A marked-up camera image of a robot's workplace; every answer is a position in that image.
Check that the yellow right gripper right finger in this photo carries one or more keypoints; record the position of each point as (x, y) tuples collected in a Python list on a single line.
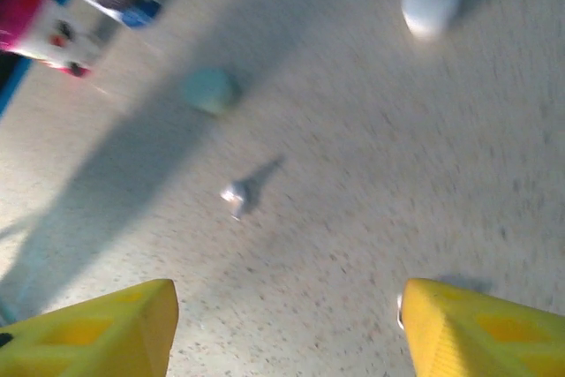
[(485, 337)]

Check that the mint green earbud charging case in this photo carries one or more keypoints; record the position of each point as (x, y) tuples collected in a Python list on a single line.
[(209, 90)]

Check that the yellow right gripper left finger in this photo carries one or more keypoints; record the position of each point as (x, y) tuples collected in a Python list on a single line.
[(88, 341)]

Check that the pink lid yogurt cup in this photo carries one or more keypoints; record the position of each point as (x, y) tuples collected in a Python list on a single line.
[(26, 15)]

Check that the blue table edge strip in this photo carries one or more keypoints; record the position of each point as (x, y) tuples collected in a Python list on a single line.
[(11, 85)]

